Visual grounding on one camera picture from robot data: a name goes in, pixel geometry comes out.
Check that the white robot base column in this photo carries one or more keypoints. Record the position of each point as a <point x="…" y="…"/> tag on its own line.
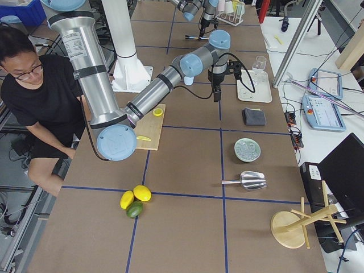
<point x="129" y="75"/>

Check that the clear wine glass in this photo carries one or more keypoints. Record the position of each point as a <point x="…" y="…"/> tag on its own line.
<point x="258" y="68"/>

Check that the blue teach pendant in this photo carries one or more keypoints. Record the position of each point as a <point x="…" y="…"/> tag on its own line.
<point x="328" y="83"/>
<point x="322" y="114"/>

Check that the wooden cutting board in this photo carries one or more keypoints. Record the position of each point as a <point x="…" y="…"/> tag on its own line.
<point x="150" y="126"/>

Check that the metal ice scoop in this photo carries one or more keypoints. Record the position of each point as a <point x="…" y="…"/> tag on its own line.
<point x="249" y="180"/>

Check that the wooden mug tree stand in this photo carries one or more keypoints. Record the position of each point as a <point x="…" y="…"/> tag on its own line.
<point x="289" y="227"/>

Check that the whole yellow lemon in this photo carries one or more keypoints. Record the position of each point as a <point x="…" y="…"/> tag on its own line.
<point x="141" y="192"/>

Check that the green lime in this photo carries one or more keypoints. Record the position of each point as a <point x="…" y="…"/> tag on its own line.
<point x="134" y="209"/>

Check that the white cup rack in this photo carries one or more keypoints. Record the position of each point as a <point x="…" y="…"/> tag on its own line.
<point x="231" y="12"/>

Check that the aluminium frame post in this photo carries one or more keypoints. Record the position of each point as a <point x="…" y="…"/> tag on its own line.
<point x="305" y="24"/>

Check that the light blue cup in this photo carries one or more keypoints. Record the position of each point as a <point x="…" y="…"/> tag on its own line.
<point x="188" y="81"/>

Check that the yellow lemon half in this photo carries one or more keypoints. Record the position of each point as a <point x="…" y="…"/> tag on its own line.
<point x="158" y="112"/>

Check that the black monitor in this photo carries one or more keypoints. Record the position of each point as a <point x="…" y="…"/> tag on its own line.
<point x="342" y="170"/>

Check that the yellow plastic knife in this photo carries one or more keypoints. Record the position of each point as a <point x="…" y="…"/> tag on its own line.
<point x="143" y="138"/>

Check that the cream bear tray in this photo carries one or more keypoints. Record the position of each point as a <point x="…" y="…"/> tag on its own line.
<point x="251" y="89"/>

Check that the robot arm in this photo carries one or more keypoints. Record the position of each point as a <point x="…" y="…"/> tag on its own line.
<point x="118" y="102"/>
<point x="208" y="16"/>

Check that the grey folded cloth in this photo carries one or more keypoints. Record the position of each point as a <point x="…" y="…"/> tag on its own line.
<point x="253" y="117"/>

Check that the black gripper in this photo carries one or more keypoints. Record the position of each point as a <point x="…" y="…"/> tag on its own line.
<point x="203" y="25"/>
<point x="215" y="79"/>

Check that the green bowl of ice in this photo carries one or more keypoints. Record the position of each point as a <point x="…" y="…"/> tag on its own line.
<point x="247" y="150"/>

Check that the person in black shirt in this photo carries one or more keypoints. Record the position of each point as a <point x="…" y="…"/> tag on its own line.
<point x="44" y="96"/>

